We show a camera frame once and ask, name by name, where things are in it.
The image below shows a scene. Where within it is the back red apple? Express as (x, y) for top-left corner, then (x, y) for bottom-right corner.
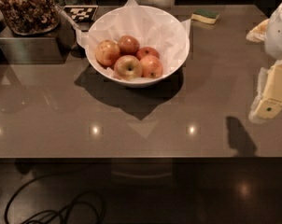
(118, 35), (140, 55)

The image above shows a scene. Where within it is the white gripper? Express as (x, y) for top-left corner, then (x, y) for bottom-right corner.
(246, 3), (282, 124)

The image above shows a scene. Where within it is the front yellow red apple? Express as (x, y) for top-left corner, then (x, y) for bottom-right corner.
(114, 55), (142, 80)

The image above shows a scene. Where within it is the yellow green sponge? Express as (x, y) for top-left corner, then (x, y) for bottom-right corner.
(191, 8), (219, 24)

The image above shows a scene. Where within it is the right front red apple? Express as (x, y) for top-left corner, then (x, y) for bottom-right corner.
(140, 55), (163, 78)

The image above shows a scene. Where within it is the black floor cable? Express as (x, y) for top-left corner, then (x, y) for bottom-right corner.
(4, 171), (106, 224)

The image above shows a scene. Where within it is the white bowl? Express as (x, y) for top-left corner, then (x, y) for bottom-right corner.
(84, 5), (190, 89)

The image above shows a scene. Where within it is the glass jar of nuts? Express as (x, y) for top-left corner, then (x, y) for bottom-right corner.
(0, 0), (60, 36)

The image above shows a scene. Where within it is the white paper liner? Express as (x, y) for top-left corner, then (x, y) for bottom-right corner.
(76, 0), (191, 83)

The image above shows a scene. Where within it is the black white marker tag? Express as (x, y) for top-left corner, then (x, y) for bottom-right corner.
(63, 5), (98, 22)

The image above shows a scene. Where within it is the grey metal box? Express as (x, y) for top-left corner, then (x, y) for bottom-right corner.
(0, 18), (75, 64)

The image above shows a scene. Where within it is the small red apple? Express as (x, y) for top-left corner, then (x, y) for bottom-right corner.
(136, 47), (160, 60)

